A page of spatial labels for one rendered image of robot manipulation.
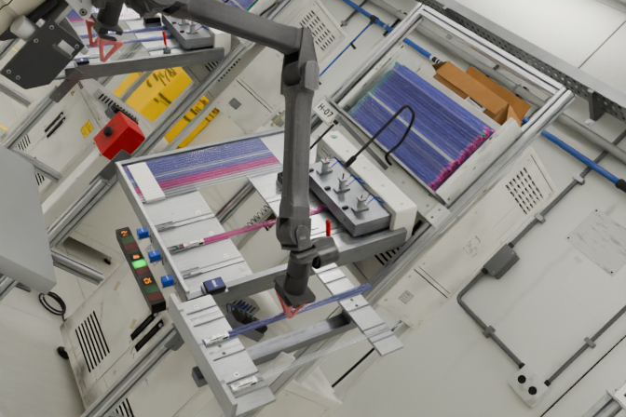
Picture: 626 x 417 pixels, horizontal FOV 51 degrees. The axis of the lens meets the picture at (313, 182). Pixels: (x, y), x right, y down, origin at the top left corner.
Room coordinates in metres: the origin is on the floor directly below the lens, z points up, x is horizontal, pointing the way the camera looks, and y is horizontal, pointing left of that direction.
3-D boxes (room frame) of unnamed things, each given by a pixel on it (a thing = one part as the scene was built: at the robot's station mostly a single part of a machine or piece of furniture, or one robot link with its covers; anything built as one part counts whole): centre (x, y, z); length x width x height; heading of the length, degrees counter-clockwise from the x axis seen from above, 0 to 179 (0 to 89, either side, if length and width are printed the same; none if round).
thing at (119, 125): (2.57, 0.67, 0.39); 0.24 x 0.24 x 0.78; 46
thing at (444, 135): (2.28, -0.13, 1.52); 0.51 x 0.13 x 0.27; 46
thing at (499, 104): (2.57, -0.26, 1.82); 0.68 x 0.30 x 0.20; 46
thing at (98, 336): (2.41, -0.17, 0.31); 0.70 x 0.65 x 0.62; 46
